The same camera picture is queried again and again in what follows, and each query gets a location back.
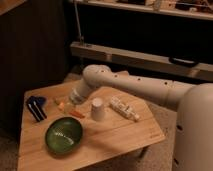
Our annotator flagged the wooden table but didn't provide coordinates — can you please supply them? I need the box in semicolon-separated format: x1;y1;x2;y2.
18;81;165;171

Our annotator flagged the metal stand pole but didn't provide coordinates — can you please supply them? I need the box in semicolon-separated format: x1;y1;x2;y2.
74;0;84;45

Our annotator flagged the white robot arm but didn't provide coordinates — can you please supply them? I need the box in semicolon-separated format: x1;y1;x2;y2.
70;65;213;171

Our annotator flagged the green ceramic bowl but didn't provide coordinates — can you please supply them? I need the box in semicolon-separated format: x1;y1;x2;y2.
45;117;83;155

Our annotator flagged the long grey case with handle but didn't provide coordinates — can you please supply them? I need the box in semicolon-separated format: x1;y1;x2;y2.
70;42;213;81

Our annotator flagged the white paper cup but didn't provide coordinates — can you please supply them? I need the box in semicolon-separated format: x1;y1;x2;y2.
91;98;105;121

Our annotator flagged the upper shelf with clutter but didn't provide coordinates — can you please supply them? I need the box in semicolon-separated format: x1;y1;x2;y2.
68;0;213;21

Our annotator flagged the dark cabinet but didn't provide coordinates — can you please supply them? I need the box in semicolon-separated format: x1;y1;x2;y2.
0;0;68;138

